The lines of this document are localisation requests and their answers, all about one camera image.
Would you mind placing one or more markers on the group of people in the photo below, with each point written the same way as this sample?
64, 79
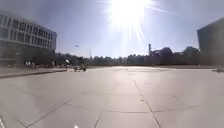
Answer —
28, 64

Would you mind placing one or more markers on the thin tall tower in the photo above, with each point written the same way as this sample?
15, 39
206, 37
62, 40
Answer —
149, 48

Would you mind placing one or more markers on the person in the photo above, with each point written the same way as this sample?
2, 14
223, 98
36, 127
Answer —
66, 62

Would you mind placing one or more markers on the raised kerb strip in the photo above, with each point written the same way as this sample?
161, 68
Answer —
218, 70
33, 72

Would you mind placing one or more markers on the small vehicle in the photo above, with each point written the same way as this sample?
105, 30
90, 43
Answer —
80, 68

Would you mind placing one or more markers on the pale building with window grid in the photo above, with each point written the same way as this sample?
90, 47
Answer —
20, 35

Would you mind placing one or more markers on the row of dark trees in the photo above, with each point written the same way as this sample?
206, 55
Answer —
133, 60

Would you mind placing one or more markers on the dark glass building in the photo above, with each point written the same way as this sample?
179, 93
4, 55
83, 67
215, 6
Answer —
212, 43

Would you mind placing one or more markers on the pale paved plaza ground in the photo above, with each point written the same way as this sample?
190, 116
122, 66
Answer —
113, 96

